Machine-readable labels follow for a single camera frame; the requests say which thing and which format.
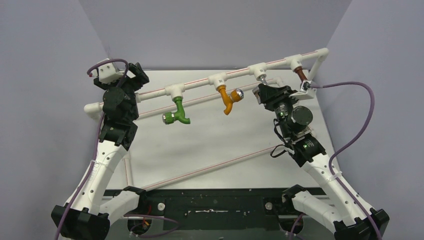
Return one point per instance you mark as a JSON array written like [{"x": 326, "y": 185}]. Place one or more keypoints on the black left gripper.
[{"x": 141, "y": 78}]

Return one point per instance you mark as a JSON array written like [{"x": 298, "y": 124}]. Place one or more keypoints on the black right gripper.
[{"x": 273, "y": 93}]

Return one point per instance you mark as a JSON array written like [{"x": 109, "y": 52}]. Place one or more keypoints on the white pvc pipe frame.
[{"x": 214, "y": 151}]

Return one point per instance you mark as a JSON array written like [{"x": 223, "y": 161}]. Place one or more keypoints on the chrome metal faucet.
[{"x": 262, "y": 79}]

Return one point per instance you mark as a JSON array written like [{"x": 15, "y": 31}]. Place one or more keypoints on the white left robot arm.
[{"x": 84, "y": 216}]

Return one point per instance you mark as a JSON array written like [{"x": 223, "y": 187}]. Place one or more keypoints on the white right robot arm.
[{"x": 348, "y": 216}]

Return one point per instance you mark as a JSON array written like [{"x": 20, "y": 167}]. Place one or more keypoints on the orange plastic faucet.
[{"x": 230, "y": 98}]

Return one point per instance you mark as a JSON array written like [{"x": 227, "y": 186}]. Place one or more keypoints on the brown plastic faucet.
[{"x": 299, "y": 71}]

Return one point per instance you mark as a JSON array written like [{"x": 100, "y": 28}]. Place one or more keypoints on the green plastic faucet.
[{"x": 178, "y": 116}]

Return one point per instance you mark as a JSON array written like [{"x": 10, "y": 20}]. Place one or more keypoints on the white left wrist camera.
[{"x": 106, "y": 70}]

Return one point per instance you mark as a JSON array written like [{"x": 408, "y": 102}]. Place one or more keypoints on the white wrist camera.
[
  {"x": 106, "y": 70},
  {"x": 306, "y": 91}
]

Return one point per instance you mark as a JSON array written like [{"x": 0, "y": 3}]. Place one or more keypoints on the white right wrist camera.
[{"x": 306, "y": 91}]

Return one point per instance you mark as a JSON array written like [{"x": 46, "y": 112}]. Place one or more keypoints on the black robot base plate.
[{"x": 217, "y": 210}]

